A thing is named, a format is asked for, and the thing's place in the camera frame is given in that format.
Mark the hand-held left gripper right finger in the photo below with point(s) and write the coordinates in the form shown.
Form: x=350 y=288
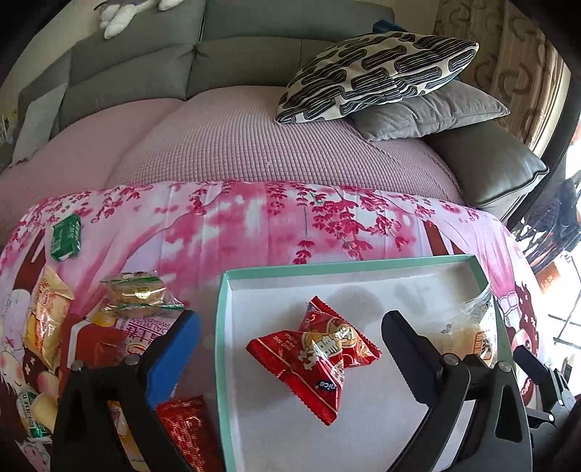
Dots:
x=408 y=349

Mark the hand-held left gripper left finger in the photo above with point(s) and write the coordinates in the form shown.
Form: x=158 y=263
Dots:
x=177 y=358

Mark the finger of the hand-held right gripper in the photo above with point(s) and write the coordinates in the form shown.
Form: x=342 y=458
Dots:
x=560 y=385
x=531 y=372

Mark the pink purple bread packet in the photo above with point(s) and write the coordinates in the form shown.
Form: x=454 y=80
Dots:
x=131 y=333

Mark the clear steamed bun packet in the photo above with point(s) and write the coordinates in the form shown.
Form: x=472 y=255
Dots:
x=472 y=331

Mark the red patterned packet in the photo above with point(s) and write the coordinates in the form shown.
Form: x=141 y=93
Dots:
x=186 y=431

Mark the clear puffed cake packet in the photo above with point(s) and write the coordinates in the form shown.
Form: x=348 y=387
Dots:
x=136 y=292

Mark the dark red bar packet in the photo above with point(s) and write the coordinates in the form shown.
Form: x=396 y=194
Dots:
x=100 y=351

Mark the orange cake packet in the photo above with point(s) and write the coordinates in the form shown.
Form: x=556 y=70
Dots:
x=119 y=422

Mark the red twisted snack packet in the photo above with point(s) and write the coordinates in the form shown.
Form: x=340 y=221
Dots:
x=317 y=358

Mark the teal shallow cardboard box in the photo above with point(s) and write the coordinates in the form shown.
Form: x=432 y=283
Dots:
x=290 y=295

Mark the yellow bread packet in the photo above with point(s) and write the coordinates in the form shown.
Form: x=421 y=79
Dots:
x=45 y=308

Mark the green and white packet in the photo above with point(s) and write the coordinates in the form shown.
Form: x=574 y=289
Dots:
x=34 y=417

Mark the small green packet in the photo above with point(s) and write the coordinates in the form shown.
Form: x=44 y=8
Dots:
x=67 y=236

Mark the pink printed blanket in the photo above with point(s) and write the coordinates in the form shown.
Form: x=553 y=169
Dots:
x=249 y=227

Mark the black metal chair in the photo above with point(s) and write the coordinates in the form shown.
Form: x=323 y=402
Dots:
x=544 y=218

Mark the grey pillow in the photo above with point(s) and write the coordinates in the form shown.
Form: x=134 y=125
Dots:
x=431 y=113

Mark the white cushion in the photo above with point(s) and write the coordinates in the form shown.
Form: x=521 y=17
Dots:
x=38 y=122

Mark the black and white patterned pillow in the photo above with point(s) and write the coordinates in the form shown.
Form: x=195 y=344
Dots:
x=372 y=72

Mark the grey green sofa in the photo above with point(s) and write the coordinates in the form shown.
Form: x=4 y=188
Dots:
x=136 y=59

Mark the beige patterned curtain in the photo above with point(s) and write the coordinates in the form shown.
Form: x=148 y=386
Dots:
x=513 y=59

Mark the blue cloth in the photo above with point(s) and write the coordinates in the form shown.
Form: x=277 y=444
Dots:
x=390 y=26

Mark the grey and white plush toy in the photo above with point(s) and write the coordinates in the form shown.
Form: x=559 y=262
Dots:
x=113 y=22

